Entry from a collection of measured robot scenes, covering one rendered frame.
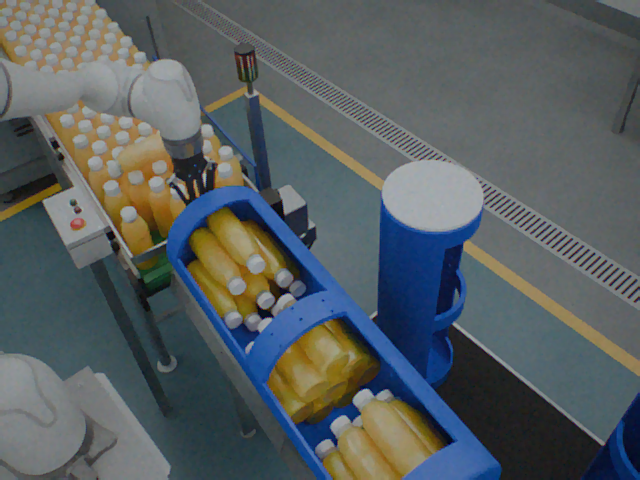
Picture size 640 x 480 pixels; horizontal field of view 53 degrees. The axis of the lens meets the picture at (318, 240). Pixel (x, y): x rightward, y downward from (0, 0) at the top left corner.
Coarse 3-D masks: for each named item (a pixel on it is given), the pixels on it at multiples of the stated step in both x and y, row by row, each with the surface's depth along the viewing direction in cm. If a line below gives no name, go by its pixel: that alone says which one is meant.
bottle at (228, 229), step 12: (216, 216) 155; (228, 216) 155; (216, 228) 154; (228, 228) 152; (240, 228) 152; (228, 240) 151; (240, 240) 149; (252, 240) 150; (228, 252) 152; (240, 252) 148; (252, 252) 149
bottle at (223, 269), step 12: (204, 228) 159; (192, 240) 157; (204, 240) 156; (216, 240) 156; (204, 252) 154; (216, 252) 153; (204, 264) 154; (216, 264) 151; (228, 264) 151; (216, 276) 151; (228, 276) 150; (240, 276) 152; (228, 288) 151
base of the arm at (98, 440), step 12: (96, 432) 129; (108, 432) 130; (84, 444) 125; (96, 444) 128; (108, 444) 128; (84, 456) 124; (96, 456) 127; (12, 468) 125; (60, 468) 121; (72, 468) 123; (84, 468) 123
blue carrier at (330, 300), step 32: (224, 192) 154; (192, 224) 150; (192, 256) 164; (192, 288) 150; (320, 288) 156; (288, 320) 129; (320, 320) 128; (352, 320) 131; (256, 352) 131; (384, 352) 125; (256, 384) 133; (384, 384) 143; (416, 384) 121; (288, 416) 126; (352, 416) 144; (448, 416) 117; (448, 448) 110; (480, 448) 114
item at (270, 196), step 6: (258, 192) 187; (264, 192) 187; (270, 192) 187; (276, 192) 187; (264, 198) 185; (270, 198) 185; (276, 198) 185; (270, 204) 184; (276, 204) 185; (282, 204) 186; (276, 210) 186; (282, 210) 188; (282, 216) 189
